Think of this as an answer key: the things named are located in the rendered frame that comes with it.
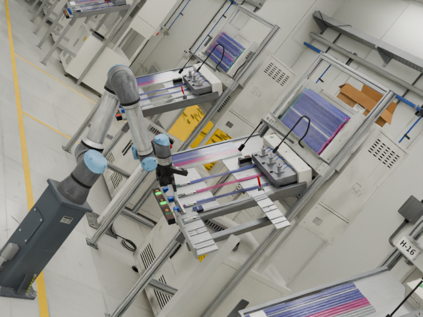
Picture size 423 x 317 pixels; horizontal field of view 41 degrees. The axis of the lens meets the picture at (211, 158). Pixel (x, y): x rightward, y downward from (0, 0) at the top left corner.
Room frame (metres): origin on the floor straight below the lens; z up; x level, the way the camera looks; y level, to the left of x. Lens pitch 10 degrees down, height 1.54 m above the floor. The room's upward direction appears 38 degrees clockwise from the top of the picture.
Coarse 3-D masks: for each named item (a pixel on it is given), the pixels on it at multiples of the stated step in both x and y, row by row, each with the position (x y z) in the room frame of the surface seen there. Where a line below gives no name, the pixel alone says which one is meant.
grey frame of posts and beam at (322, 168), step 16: (320, 64) 3.77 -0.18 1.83; (288, 96) 3.75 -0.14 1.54; (384, 96) 3.15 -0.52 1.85; (368, 128) 3.14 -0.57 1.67; (288, 144) 3.43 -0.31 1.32; (320, 160) 3.15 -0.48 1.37; (336, 160) 3.12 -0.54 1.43; (144, 176) 3.49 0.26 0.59; (224, 176) 3.75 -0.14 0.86; (320, 176) 3.13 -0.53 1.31; (128, 192) 3.49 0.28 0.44; (304, 192) 3.14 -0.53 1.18; (96, 240) 3.50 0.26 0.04; (160, 256) 2.87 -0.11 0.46; (256, 256) 3.12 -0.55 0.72; (144, 272) 2.88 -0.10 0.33; (240, 272) 3.13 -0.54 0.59; (224, 288) 3.14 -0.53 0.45; (128, 304) 2.87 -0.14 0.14
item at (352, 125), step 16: (336, 64) 3.59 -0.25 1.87; (304, 80) 3.61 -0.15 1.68; (368, 80) 3.31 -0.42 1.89; (288, 128) 3.46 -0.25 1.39; (352, 128) 3.13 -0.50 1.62; (304, 144) 3.27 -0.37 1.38; (336, 144) 3.12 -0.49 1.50; (144, 224) 3.61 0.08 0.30; (208, 224) 3.34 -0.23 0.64; (176, 240) 2.86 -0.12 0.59; (160, 288) 2.93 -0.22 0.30
